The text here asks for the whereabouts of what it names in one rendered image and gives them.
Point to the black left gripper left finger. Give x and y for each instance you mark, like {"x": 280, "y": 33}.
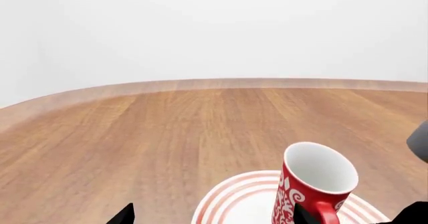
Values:
{"x": 125, "y": 217}

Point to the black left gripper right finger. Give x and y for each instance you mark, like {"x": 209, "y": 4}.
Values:
{"x": 302, "y": 217}

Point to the red mug with white swirls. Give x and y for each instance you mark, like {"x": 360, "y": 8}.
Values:
{"x": 301, "y": 191}

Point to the white plate with red rings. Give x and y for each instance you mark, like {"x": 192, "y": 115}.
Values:
{"x": 240, "y": 204}

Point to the black object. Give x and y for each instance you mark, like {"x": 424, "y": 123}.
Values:
{"x": 413, "y": 214}

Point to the grey rounded object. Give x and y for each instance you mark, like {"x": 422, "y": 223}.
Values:
{"x": 419, "y": 141}

